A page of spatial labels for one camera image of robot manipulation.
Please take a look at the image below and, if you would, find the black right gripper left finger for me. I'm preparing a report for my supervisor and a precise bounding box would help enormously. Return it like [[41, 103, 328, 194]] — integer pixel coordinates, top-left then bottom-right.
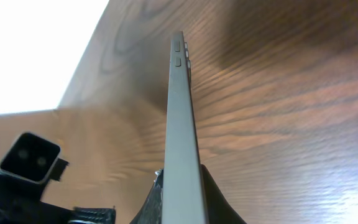
[[130, 169, 163, 224]]

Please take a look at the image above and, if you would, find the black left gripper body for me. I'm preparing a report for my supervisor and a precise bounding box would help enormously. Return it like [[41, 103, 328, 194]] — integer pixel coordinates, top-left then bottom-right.
[[0, 174, 116, 224]]

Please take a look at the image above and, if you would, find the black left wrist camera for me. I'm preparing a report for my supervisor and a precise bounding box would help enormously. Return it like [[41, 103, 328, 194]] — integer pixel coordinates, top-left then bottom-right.
[[0, 132, 69, 185]]

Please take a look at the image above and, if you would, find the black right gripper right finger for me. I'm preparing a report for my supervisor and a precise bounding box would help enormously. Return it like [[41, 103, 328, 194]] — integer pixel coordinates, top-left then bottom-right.
[[201, 164, 247, 224]]

